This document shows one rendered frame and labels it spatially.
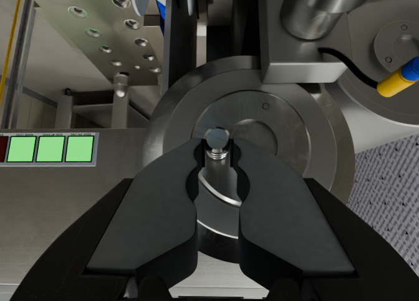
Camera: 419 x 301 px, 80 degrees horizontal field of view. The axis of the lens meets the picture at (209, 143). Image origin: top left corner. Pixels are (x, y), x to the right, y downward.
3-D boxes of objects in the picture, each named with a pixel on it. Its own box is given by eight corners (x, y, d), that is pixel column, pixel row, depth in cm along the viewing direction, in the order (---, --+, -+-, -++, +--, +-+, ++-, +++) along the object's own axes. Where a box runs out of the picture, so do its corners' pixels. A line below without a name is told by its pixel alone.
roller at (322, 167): (323, 62, 18) (352, 234, 15) (260, 142, 43) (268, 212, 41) (160, 73, 18) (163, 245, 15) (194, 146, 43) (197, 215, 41)
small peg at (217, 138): (234, 129, 13) (227, 155, 13) (231, 141, 16) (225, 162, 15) (207, 122, 13) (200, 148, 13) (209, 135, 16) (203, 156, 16)
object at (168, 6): (175, -92, 23) (167, 98, 19) (196, 53, 46) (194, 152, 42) (169, -92, 23) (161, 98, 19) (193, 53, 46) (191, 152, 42)
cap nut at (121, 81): (127, 73, 52) (126, 94, 51) (133, 81, 56) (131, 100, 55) (110, 73, 52) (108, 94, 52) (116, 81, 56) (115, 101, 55)
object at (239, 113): (325, 197, 15) (197, 215, 15) (312, 197, 17) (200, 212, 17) (298, 80, 16) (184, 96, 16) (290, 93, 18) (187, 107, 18)
